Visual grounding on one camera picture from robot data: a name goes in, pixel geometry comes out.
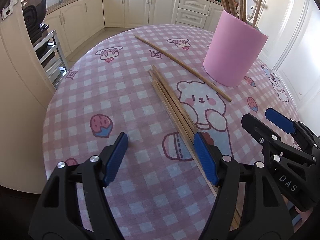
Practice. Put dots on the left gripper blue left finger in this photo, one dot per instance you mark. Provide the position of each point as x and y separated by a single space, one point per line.
111 157

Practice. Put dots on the lower kitchen cabinets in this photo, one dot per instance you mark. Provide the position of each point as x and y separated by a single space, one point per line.
78 20

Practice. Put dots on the metal storage rack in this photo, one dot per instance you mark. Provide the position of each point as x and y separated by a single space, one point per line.
51 57

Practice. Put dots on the white door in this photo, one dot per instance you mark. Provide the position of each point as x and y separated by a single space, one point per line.
291 54

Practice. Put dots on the pink cylindrical utensil cup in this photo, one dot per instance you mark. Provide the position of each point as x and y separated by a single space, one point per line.
234 48

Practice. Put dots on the pink checkered tablecloth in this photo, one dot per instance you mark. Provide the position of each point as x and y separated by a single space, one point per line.
109 91

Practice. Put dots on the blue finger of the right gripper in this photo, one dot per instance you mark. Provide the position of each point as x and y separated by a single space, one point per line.
281 121
254 127

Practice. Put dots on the dark rice cooker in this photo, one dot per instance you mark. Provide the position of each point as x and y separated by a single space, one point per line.
34 12

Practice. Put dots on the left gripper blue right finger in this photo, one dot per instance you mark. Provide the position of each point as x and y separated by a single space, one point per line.
207 158

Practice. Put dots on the door handle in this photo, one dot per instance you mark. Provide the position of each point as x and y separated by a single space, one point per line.
252 10

